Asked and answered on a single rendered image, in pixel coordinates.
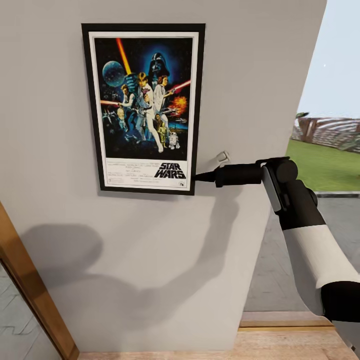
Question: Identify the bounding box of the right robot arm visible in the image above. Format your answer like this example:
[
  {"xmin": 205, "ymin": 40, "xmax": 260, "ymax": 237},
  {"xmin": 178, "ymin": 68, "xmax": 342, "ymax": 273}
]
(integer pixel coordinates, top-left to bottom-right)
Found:
[{"xmin": 191, "ymin": 150, "xmax": 360, "ymax": 353}]

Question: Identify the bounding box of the poster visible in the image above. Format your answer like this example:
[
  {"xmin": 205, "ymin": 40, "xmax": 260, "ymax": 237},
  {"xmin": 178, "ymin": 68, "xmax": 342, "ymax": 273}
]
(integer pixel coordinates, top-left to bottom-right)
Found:
[{"xmin": 81, "ymin": 23, "xmax": 206, "ymax": 196}]

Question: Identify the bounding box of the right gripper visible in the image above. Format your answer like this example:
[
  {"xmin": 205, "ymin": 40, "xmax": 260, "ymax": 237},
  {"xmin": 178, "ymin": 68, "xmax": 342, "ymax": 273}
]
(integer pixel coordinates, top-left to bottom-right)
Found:
[{"xmin": 191, "ymin": 164, "xmax": 246, "ymax": 188}]

